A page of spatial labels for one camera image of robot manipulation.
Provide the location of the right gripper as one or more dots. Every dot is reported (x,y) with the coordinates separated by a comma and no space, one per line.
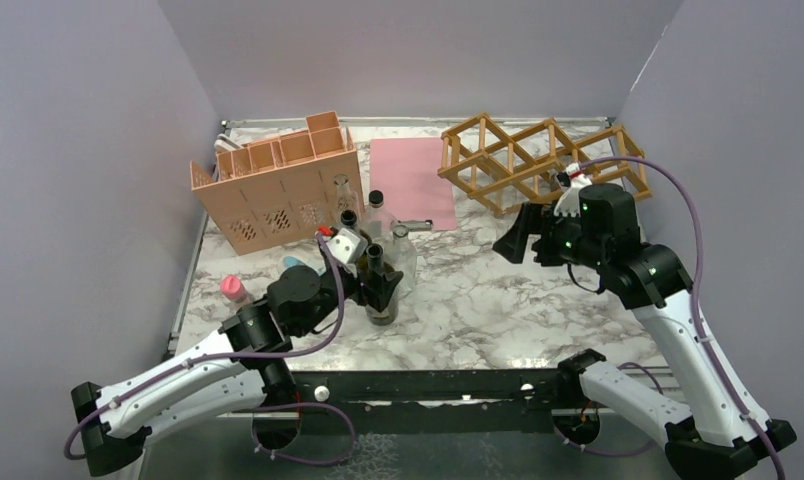
(537,219)

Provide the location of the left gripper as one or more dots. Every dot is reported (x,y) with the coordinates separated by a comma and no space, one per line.
(382,288)

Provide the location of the dark bottle black cap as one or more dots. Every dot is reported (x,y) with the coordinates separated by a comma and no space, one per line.
(379,279)

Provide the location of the large clear glass jar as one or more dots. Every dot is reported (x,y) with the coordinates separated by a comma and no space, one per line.
(378,222)

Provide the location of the dark bottle silver neck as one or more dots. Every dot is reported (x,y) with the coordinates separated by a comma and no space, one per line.
(349,220)

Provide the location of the clear glass bottle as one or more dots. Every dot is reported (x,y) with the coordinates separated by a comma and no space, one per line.
(347,195)

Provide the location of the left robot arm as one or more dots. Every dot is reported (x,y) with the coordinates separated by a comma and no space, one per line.
(240,366)

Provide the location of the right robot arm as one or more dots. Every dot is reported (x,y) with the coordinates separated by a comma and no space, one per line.
(718,431)

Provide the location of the wooden wine rack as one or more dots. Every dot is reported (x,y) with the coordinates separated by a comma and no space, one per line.
(500,170)

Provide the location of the pink capped small bottle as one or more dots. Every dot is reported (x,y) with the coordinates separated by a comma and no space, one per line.
(233,289)

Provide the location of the light blue toy package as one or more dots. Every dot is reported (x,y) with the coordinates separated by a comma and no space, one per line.
(289,261)

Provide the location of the pink clipboard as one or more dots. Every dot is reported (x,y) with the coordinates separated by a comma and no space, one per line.
(405,170)

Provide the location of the peach plastic organizer basket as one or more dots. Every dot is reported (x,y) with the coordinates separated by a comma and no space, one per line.
(279,189)

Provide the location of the white item behind basket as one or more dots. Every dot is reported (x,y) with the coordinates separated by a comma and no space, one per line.
(223,143)

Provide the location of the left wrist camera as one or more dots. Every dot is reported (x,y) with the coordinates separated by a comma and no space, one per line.
(345,244)

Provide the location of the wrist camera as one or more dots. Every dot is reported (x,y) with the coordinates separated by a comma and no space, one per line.
(572,179)
(345,244)

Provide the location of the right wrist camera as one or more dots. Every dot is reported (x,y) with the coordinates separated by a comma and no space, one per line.
(572,179)

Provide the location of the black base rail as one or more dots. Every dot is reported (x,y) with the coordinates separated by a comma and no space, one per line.
(425,402)

